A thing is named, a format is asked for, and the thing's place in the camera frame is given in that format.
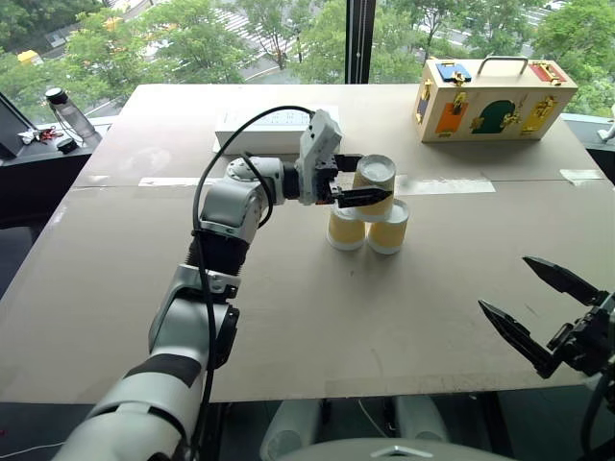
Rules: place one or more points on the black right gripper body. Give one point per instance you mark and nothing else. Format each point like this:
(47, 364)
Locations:
(588, 341)

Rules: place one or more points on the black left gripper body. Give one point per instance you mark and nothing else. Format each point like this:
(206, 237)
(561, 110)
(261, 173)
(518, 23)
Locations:
(324, 177)

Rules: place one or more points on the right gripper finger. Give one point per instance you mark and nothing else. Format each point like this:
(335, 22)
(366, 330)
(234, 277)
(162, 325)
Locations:
(516, 336)
(562, 281)

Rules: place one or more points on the yellow white paper cup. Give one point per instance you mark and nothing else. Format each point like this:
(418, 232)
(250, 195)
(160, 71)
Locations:
(386, 235)
(345, 233)
(377, 170)

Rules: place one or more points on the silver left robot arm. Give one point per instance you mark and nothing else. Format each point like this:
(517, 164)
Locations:
(230, 201)

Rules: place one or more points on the crumpled white paper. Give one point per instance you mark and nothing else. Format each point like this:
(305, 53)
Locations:
(28, 137)

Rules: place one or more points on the flat white cardboard box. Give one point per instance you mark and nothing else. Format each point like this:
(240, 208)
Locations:
(259, 132)

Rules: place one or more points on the clear tape strip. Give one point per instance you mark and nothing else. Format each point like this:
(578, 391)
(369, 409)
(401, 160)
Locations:
(581, 175)
(447, 185)
(178, 182)

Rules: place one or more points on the white rounded robot leg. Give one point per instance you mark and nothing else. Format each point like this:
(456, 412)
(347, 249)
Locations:
(288, 429)
(420, 418)

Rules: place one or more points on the silver robot torso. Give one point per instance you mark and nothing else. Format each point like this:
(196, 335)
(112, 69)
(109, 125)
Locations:
(399, 452)

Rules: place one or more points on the clear bottle with black cap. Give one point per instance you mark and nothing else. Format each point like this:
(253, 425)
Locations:
(72, 117)

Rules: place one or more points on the red keys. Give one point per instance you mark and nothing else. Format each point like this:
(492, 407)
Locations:
(49, 134)

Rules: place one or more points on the black side table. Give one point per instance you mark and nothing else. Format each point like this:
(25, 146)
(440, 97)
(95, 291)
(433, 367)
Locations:
(43, 177)

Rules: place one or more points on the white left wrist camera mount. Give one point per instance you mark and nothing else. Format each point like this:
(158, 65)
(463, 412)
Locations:
(317, 139)

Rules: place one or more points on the black window frame post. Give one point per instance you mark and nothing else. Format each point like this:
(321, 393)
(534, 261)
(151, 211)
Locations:
(360, 38)

